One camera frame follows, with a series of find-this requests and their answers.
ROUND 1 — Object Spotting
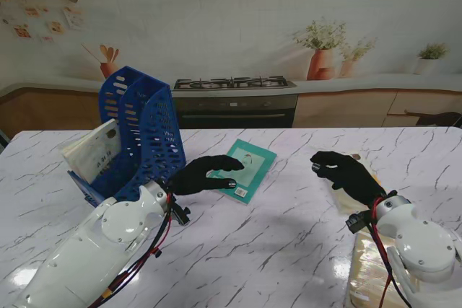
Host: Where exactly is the tan kraft cover book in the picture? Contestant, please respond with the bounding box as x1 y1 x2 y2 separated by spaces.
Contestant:
346 232 416 308

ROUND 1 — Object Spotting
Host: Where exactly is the yellow and white cover book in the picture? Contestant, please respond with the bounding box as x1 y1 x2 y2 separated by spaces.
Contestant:
330 152 383 215

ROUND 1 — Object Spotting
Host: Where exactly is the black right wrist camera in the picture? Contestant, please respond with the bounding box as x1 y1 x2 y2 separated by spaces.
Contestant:
344 212 373 234

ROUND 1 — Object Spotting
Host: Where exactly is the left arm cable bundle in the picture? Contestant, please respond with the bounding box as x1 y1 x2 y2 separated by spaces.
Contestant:
86 192 174 308

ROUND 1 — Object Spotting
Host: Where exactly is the teal cover book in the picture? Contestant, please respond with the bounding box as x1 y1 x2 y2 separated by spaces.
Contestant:
205 138 278 205

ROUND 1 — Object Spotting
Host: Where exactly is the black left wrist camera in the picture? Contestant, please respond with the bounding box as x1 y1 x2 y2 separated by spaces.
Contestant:
170 200 192 228

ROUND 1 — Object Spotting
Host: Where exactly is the white and blue cover book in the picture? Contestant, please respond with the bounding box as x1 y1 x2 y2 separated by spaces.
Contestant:
59 118 123 186

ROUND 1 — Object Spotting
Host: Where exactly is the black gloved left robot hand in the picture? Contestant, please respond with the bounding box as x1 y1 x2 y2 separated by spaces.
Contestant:
167 154 246 206

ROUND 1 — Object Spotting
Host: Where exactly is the blue perforated plastic file rack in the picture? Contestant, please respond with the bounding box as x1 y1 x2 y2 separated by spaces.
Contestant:
67 65 188 211

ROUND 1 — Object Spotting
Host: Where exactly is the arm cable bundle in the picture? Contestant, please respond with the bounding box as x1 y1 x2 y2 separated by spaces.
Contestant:
86 192 174 308
370 198 412 308

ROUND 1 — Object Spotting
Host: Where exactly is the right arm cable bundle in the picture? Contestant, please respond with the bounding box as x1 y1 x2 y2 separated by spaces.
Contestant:
370 198 412 308

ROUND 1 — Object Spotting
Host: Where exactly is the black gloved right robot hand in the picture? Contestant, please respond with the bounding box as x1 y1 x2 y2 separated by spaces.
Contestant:
310 151 388 208

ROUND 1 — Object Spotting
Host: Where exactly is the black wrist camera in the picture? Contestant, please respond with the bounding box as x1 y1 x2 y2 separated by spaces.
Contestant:
170 200 192 228
344 212 373 234

